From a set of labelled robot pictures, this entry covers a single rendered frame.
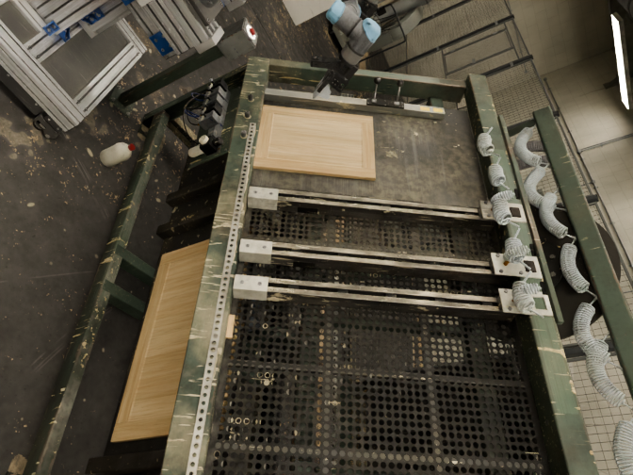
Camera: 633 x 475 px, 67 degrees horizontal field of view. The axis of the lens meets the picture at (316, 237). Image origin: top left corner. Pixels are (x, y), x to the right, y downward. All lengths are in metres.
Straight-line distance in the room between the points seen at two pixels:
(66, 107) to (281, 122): 0.98
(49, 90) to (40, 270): 0.79
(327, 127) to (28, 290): 1.53
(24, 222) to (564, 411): 2.24
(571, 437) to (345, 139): 1.55
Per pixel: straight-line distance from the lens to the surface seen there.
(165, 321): 2.28
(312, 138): 2.40
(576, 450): 1.83
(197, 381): 1.67
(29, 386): 2.33
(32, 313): 2.37
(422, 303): 1.85
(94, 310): 2.32
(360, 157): 2.34
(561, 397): 1.88
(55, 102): 2.50
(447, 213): 2.15
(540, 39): 11.56
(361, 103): 2.61
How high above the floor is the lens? 1.95
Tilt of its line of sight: 24 degrees down
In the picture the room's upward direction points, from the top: 73 degrees clockwise
